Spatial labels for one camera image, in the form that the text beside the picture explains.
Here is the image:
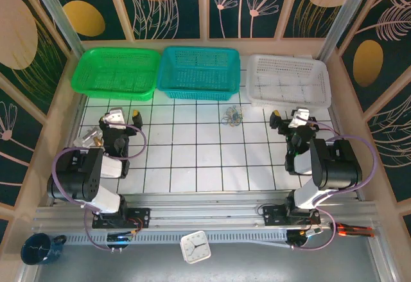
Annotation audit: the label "white plastic basket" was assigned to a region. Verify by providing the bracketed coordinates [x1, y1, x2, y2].
[246, 53, 331, 109]

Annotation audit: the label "clear acrylic block brass fitting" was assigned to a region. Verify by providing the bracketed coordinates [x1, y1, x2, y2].
[73, 127, 105, 148]

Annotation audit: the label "green plastic basket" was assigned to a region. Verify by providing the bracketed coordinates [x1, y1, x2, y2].
[70, 47, 162, 101]

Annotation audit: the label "teal plastic basket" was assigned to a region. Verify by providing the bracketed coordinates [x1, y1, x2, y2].
[156, 46, 241, 101]

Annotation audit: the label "small circuit board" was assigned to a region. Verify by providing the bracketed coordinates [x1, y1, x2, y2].
[107, 233, 135, 243]
[301, 227, 324, 238]

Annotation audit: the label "orange black pliers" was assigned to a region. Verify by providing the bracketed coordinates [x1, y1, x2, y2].
[332, 222, 375, 238]

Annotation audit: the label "white square clock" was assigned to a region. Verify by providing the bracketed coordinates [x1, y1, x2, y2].
[179, 230, 212, 265]

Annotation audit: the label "dark blue mug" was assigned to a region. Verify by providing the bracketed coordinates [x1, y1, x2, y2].
[21, 233, 67, 266]

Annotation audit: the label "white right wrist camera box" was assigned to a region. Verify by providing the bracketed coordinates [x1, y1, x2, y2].
[288, 107, 311, 129]

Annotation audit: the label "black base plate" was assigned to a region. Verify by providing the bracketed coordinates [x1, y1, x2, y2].
[92, 207, 151, 229]
[262, 205, 321, 227]

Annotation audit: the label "grey slotted cable duct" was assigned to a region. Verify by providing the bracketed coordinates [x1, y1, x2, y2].
[62, 232, 290, 247]

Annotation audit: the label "aluminium frame post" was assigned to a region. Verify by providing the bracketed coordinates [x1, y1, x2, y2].
[25, 0, 86, 55]
[319, 0, 376, 61]

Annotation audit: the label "aluminium rail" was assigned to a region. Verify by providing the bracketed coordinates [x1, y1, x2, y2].
[31, 193, 380, 231]

